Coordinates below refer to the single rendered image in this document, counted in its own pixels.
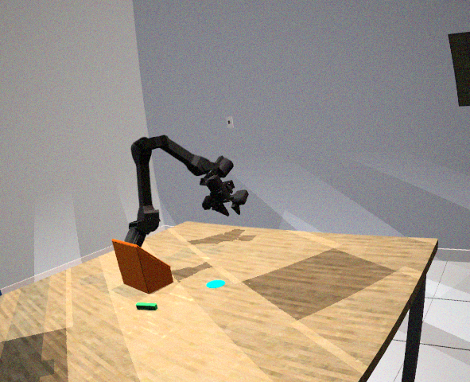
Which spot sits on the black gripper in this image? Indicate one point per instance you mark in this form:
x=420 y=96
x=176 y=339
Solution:
x=220 y=196

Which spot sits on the green rectangular post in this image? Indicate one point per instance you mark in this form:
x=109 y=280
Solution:
x=146 y=306

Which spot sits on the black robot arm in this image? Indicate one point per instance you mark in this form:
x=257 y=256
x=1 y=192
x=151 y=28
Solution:
x=148 y=218

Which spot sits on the cyan circle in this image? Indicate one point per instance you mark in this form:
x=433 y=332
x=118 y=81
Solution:
x=214 y=284

